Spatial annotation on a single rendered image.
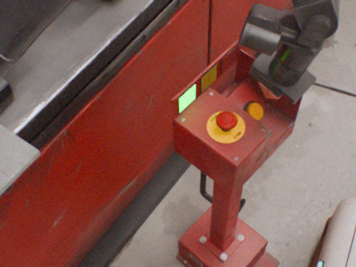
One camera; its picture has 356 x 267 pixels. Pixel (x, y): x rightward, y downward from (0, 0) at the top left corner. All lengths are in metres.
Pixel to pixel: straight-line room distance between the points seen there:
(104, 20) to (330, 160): 1.10
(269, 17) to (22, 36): 0.52
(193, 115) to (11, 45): 0.65
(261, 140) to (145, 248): 0.83
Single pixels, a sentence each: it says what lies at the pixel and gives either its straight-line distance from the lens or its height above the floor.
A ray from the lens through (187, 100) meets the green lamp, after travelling 1.07.
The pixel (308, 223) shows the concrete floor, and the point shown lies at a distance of 1.86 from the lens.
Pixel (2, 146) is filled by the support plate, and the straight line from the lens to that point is 0.83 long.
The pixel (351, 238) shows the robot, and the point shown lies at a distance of 1.56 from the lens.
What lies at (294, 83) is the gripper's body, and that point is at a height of 0.89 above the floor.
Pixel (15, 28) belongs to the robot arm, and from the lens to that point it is 0.46.
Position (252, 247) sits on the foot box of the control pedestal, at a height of 0.12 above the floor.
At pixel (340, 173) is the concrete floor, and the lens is 1.96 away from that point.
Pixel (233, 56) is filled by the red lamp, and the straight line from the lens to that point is 1.13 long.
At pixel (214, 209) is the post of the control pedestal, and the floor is 0.35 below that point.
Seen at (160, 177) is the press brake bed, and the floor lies 0.05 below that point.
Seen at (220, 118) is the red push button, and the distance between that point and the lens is 1.04.
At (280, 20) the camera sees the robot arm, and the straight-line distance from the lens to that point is 0.91.
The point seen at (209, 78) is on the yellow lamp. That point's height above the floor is 0.81.
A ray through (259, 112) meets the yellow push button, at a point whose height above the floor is 0.72.
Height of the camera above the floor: 1.67
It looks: 58 degrees down
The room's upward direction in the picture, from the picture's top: 2 degrees counter-clockwise
